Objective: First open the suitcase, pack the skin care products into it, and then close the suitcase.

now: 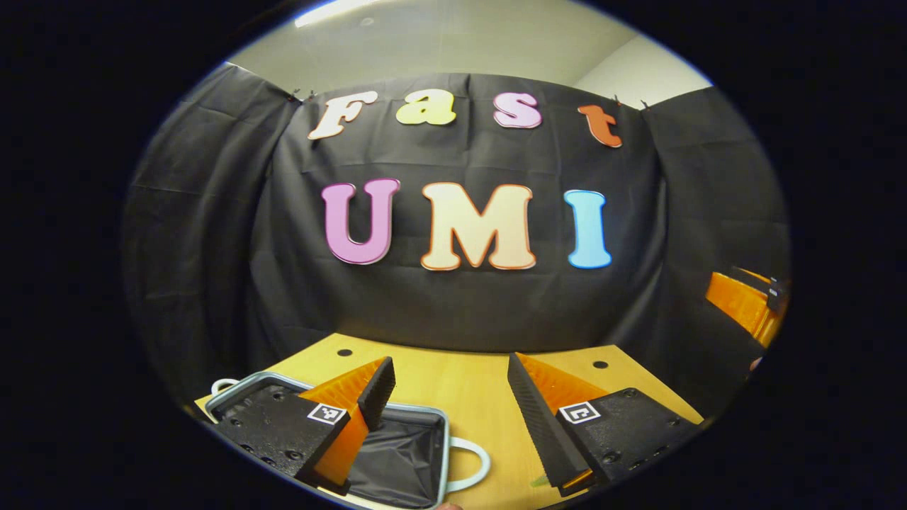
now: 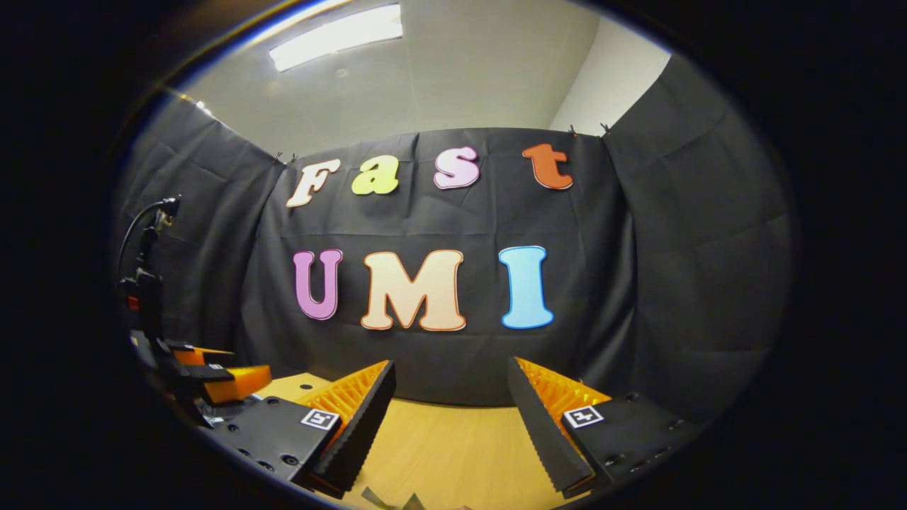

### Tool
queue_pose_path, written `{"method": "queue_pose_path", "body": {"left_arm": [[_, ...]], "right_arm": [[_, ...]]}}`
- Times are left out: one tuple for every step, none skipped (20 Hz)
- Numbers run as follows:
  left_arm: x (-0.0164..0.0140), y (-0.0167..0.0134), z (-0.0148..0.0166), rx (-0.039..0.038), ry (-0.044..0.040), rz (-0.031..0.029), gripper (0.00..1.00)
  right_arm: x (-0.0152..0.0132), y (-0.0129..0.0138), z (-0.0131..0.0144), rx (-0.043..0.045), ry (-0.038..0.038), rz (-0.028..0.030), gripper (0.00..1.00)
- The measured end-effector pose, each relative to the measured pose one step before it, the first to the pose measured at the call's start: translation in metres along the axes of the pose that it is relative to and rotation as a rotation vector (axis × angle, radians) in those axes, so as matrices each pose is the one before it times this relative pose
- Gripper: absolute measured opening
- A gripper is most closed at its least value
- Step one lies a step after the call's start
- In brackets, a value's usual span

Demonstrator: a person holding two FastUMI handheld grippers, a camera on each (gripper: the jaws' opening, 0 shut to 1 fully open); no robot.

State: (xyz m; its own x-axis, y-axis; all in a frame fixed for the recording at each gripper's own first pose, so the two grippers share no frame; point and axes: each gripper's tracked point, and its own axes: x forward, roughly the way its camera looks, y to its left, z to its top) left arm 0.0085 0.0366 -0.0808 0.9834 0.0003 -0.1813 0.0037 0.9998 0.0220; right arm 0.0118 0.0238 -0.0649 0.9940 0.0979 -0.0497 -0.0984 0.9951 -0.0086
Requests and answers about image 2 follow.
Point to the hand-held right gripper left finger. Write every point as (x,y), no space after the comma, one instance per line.
(365,432)

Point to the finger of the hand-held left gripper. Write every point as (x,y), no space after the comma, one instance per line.
(237,382)
(195,356)

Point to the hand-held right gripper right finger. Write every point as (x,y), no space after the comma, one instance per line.
(542,439)

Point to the black backdrop cloth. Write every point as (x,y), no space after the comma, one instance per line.
(673,283)

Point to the ceiling light panel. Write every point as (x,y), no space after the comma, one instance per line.
(336,35)

